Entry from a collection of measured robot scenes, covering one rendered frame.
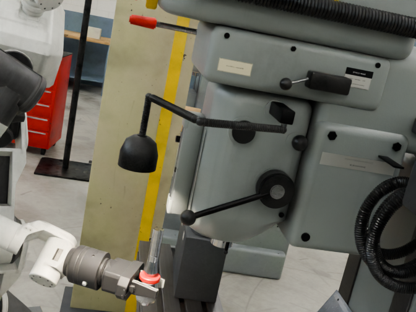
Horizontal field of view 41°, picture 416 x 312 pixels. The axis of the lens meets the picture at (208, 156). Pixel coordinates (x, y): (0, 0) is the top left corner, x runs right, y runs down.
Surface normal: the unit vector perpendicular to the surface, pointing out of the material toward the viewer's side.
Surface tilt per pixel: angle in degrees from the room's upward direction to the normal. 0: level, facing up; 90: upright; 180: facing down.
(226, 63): 90
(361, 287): 90
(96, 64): 90
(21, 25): 35
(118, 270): 0
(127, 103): 90
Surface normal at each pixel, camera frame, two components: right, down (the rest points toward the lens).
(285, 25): 0.10, 0.43
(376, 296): -0.97, -0.15
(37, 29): 0.44, -0.59
